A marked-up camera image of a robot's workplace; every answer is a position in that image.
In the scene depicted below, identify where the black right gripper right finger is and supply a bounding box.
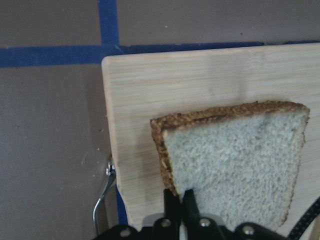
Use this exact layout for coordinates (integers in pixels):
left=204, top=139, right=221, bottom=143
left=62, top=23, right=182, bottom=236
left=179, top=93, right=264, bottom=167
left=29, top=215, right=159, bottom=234
left=181, top=189, right=200, bottom=224

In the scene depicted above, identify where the slice of white bread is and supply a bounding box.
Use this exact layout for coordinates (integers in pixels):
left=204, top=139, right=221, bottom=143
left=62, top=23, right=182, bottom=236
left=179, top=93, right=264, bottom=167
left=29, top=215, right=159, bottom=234
left=150, top=101, right=310, bottom=230

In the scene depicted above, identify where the metal cutting board handle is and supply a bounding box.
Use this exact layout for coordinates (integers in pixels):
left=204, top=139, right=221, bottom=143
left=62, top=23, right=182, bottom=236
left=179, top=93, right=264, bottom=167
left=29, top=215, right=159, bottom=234
left=92, top=160, right=116, bottom=236

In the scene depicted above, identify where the wooden cutting board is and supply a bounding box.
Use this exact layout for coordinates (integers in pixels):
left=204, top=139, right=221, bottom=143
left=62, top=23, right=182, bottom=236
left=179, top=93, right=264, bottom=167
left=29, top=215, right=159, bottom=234
left=101, top=43, right=320, bottom=235

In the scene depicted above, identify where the black braided cable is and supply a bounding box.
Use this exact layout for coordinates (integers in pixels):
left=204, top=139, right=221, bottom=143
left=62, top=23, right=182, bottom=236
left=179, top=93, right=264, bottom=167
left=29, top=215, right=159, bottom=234
left=287, top=197, right=320, bottom=240

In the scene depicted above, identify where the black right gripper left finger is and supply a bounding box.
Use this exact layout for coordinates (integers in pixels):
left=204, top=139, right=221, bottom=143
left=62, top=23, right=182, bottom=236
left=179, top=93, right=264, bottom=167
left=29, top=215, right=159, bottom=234
left=163, top=189, right=181, bottom=227

